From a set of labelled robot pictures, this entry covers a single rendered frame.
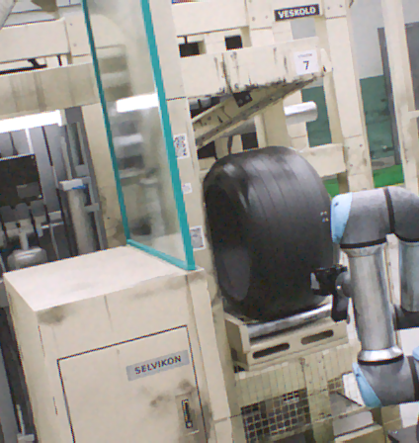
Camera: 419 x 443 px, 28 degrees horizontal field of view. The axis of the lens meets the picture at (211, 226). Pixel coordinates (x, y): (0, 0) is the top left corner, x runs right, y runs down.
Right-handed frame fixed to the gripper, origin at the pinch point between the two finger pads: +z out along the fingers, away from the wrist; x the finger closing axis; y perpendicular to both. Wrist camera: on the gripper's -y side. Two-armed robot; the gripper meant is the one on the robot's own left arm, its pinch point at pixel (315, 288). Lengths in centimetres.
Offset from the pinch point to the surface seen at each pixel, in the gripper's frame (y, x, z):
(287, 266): 9.3, 9.5, -3.4
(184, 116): 60, 27, 9
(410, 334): -77, -155, 210
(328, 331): -17.0, -7.5, 13.2
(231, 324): -6.1, 25.3, 12.0
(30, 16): 308, -99, 911
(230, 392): -28.6, 27.5, 20.2
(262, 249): 15.9, 15.7, -2.1
